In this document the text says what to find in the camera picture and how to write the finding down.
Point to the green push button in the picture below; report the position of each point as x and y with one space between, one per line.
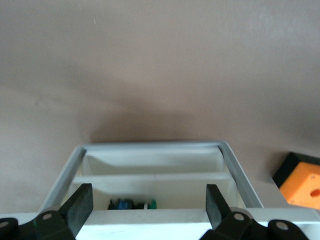
135 204

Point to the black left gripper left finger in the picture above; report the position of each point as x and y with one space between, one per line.
80 207

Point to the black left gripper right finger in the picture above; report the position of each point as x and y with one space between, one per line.
215 207

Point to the orange box with black base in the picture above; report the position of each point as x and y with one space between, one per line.
303 185

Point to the white drawer cabinet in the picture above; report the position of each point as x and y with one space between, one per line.
240 170

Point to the white plastic drawer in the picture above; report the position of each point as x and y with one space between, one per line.
162 190
150 225
150 160

